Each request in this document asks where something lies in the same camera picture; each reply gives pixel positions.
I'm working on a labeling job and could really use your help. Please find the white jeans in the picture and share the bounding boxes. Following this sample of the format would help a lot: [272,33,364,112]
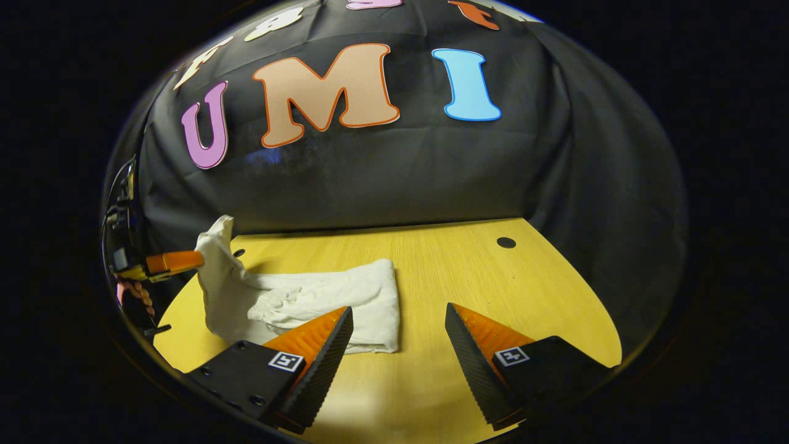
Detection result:
[195,215,401,355]

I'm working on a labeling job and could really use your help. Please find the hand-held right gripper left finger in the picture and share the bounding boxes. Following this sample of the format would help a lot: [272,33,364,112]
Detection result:
[185,306,354,435]

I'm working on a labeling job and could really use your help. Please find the black backdrop cloth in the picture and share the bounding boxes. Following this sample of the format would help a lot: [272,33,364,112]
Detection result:
[102,0,689,346]

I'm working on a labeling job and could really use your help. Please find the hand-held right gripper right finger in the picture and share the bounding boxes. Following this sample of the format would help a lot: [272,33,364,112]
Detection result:
[445,302,617,431]

